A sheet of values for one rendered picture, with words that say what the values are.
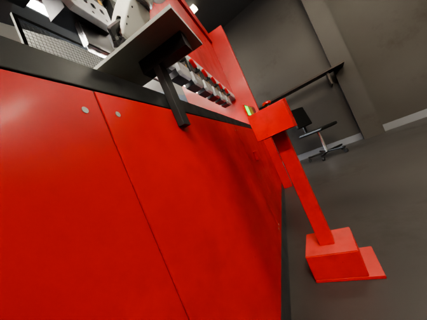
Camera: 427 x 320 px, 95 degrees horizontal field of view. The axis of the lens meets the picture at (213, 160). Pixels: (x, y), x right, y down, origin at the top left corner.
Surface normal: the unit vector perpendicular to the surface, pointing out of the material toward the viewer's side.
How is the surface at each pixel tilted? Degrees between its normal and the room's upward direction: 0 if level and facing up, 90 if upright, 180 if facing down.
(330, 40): 90
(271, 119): 90
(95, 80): 90
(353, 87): 90
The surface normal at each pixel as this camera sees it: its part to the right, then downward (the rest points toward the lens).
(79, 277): 0.86, -0.38
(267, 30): -0.49, 0.19
